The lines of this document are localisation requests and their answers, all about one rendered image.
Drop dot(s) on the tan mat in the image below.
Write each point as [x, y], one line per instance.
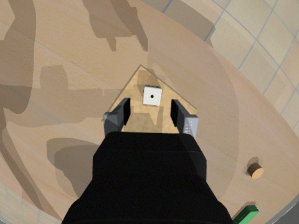
[149, 118]

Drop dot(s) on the tan short cylinder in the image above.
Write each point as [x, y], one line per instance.
[255, 170]

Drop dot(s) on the green rounded box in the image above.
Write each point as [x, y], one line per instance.
[246, 215]

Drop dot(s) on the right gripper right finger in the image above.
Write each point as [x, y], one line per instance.
[185, 122]

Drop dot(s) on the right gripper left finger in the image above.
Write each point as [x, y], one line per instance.
[115, 120]

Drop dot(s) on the white die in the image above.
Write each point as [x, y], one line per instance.
[152, 95]

